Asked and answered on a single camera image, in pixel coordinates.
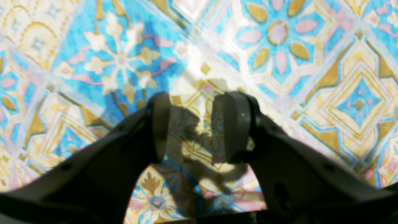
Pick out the patterned tablecloth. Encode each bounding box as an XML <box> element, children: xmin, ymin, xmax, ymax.
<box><xmin>1</xmin><ymin>0</ymin><xmax>397</xmax><ymax>224</ymax></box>

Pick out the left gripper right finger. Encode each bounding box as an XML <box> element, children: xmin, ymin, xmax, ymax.
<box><xmin>219</xmin><ymin>91</ymin><xmax>397</xmax><ymax>224</ymax></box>

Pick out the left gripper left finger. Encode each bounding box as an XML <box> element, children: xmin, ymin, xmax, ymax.
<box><xmin>1</xmin><ymin>92</ymin><xmax>171</xmax><ymax>224</ymax></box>

